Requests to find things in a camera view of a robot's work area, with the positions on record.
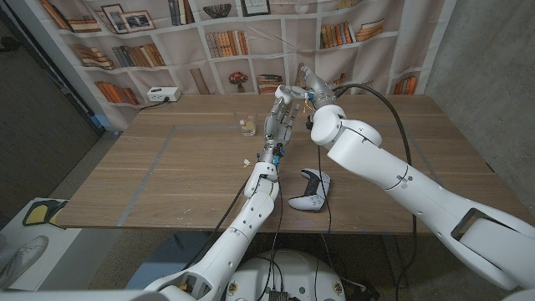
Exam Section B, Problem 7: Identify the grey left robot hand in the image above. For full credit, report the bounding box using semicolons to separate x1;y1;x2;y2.
259;94;302;165

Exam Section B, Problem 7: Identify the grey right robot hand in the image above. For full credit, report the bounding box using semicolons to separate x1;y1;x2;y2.
286;65;338;112

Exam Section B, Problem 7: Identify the white airpods case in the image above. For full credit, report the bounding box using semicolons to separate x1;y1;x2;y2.
274;84;293;102

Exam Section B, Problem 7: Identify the clear glass cup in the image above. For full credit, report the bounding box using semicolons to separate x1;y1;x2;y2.
234;109;258;138

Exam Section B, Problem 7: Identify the printed bookshelf backdrop cloth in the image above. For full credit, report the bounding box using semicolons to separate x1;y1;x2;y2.
39;0;456;130

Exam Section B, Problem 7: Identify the white game controller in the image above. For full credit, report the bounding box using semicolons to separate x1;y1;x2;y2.
288;168;332;212

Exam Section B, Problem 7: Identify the white power strip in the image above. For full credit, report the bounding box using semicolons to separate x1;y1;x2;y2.
146;86;182;103

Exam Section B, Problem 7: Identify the grey tape outline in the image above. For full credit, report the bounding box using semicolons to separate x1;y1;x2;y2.
116;123;451;229

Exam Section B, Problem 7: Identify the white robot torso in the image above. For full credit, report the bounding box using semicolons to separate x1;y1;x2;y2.
224;249;347;301

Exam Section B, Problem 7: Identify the blue floor pad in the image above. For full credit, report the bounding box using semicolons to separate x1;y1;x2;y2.
125;232;229;292

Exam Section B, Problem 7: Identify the white sheet with yellow shape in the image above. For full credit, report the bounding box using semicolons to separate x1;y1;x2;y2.
0;197;122;292

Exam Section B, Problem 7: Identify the white shoe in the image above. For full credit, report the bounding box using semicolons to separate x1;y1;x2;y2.
0;235;49;289

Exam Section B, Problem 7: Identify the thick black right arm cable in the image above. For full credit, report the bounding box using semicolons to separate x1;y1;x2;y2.
334;83;419;301

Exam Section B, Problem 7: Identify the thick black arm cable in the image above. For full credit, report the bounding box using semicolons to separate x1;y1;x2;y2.
181;177;252;271
334;83;419;301

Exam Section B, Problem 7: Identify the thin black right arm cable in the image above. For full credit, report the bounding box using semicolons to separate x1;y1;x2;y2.
316;144;334;235

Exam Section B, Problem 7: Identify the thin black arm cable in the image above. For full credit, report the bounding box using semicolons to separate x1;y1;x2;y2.
316;144;334;235
254;165;285;301

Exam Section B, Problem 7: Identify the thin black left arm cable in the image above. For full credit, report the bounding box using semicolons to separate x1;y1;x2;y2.
254;165;285;301

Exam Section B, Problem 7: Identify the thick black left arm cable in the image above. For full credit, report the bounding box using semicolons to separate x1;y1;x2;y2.
181;177;252;271

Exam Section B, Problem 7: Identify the black power strip cord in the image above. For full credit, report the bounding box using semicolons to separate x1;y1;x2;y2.
139;98;171;112

